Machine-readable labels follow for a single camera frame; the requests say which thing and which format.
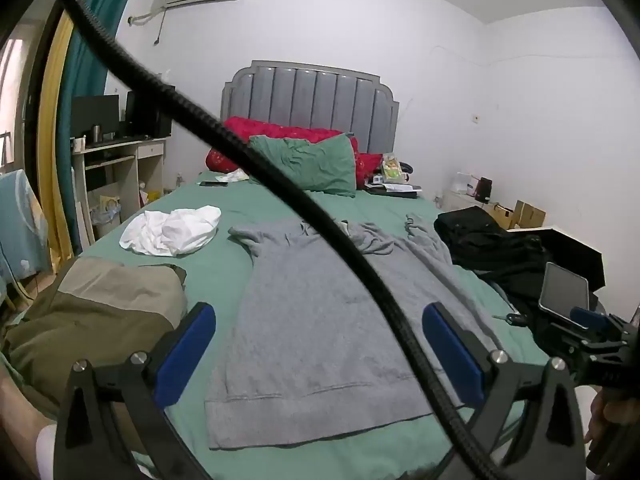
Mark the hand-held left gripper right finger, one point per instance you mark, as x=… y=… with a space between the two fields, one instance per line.
x=450 y=355

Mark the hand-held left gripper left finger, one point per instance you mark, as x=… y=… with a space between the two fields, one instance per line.
x=187 y=355

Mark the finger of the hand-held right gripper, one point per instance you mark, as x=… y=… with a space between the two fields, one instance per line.
x=589 y=319

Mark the grey sweater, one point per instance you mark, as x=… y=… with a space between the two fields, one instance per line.
x=310 y=310

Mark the pile of black clothes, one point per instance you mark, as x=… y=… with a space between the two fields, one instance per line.
x=480 y=240

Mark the person's right hand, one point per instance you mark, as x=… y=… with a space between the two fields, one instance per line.
x=598 y=417

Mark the grey screen smartphone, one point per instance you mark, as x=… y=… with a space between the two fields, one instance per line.
x=564 y=290

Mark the black flat panel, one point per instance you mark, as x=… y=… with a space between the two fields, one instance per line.
x=570 y=247

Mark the black key fob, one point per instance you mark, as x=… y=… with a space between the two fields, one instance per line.
x=515 y=319

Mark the bed with green sheet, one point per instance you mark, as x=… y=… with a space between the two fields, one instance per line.
x=210 y=270

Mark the olive and khaki folded garment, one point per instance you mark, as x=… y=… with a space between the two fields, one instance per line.
x=100 y=310

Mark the large cardboard box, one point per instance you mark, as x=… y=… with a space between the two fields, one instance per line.
x=531 y=214

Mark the white crumpled garment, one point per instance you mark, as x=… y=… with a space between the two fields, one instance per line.
x=170 y=232

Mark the small cardboard box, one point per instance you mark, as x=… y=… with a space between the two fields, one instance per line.
x=501 y=216

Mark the white nightstand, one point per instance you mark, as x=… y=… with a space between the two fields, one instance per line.
x=462 y=202

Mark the clear plastic bag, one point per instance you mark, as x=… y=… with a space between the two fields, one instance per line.
x=107 y=210

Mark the dark red box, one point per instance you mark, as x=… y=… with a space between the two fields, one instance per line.
x=485 y=190

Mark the white box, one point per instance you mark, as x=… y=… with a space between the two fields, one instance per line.
x=465 y=184

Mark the black smartphone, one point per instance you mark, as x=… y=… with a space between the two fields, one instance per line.
x=213 y=183

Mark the person's leg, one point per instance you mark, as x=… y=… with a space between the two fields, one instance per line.
x=20 y=410

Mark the crumpled white paper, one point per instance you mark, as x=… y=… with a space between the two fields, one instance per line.
x=232 y=176

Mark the yellow-green snack packet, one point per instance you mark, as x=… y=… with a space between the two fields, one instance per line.
x=392 y=169

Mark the white computer desk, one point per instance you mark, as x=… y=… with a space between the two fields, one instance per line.
x=150 y=152

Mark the light blue printed cloth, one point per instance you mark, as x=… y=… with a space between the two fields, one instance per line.
x=20 y=225

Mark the green pillow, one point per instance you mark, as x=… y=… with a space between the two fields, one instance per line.
x=305 y=160

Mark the metal cup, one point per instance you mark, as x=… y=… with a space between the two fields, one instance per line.
x=96 y=134

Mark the black computer tower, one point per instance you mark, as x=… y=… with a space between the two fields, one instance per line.
x=145 y=115

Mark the red patterned pillow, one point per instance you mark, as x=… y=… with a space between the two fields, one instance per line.
x=285 y=131

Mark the black computer monitor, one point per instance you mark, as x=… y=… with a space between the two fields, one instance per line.
x=95 y=112

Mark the yellow curtain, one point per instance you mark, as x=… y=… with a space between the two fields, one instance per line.
x=55 y=110

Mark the grey padded headboard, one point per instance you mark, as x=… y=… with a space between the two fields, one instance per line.
x=310 y=100

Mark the teal curtain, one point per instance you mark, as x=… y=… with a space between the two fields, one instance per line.
x=85 y=75

